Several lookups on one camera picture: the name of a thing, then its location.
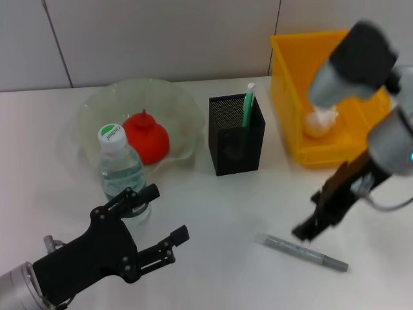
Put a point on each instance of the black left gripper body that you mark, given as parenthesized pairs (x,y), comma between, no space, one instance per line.
(93,255)

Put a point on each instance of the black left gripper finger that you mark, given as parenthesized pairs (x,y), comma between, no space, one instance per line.
(146,193)
(174,239)

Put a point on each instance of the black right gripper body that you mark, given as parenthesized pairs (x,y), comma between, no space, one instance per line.
(348,190)

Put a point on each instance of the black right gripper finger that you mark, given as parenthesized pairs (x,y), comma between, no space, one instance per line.
(313,229)
(317,197)

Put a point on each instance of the grey marker pen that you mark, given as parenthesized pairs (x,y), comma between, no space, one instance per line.
(300,251)

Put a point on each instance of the clear green-label water bottle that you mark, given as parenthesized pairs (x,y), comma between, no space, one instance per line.
(121,164)

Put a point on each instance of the orange fruit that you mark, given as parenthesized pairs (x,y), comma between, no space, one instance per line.
(151,142)

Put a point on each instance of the white paper ball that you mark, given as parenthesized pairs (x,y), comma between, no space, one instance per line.
(317,124)

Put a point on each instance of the green utility knife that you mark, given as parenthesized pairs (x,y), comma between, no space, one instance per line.
(247,106)

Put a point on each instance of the pale green glass fruit bowl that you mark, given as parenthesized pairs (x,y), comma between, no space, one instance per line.
(180,122)

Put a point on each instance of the black mesh pen holder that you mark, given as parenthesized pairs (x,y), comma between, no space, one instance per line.
(235,151)

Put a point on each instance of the left metal connector plug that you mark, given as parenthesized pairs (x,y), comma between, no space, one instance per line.
(51,242)

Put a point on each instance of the yellow plastic bin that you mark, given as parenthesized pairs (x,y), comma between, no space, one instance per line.
(290,113)

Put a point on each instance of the right wrist camera housing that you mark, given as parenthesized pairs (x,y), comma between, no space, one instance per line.
(351,68)

